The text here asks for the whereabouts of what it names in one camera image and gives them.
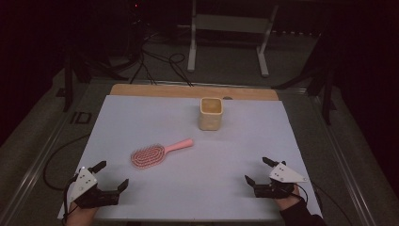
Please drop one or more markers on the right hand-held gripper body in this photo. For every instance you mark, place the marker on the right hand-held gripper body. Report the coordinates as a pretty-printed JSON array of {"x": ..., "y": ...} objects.
[{"x": 285, "y": 175}]

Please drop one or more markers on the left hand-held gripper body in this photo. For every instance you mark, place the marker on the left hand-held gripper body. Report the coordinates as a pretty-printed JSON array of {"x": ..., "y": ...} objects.
[{"x": 83, "y": 183}]

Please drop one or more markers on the pink hairbrush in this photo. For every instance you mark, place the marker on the pink hairbrush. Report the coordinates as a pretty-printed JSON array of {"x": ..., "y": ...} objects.
[{"x": 149, "y": 155}]

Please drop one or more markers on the cream square cup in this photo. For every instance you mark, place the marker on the cream square cup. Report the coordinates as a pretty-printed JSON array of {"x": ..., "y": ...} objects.
[{"x": 210, "y": 121}]

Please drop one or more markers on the person's right hand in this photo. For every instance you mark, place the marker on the person's right hand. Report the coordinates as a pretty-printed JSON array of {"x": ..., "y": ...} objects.
[{"x": 290, "y": 201}]

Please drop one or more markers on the person's left hand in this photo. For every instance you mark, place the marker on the person's left hand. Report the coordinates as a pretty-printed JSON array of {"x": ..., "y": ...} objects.
[{"x": 78, "y": 216}]

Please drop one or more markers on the white table mat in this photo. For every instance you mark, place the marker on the white table mat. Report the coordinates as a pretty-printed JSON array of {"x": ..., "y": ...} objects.
[{"x": 188, "y": 175}]

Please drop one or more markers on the dark round table grommet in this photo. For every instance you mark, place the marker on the dark round table grommet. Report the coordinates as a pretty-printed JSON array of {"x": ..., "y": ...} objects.
[{"x": 227, "y": 98}]

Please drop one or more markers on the black stand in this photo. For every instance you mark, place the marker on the black stand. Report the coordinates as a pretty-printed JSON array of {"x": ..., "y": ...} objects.
[
  {"x": 327, "y": 100},
  {"x": 67, "y": 88}
]

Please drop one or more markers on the wooden table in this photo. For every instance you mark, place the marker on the wooden table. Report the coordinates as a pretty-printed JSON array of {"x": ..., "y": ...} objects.
[{"x": 156, "y": 91}]

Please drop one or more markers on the white metal stand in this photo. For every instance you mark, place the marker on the white metal stand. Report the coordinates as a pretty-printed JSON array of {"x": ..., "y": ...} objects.
[{"x": 232, "y": 23}]

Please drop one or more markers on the metal floor rail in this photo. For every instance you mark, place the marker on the metal floor rail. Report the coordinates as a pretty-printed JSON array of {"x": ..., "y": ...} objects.
[
  {"x": 345, "y": 169},
  {"x": 34, "y": 169}
]

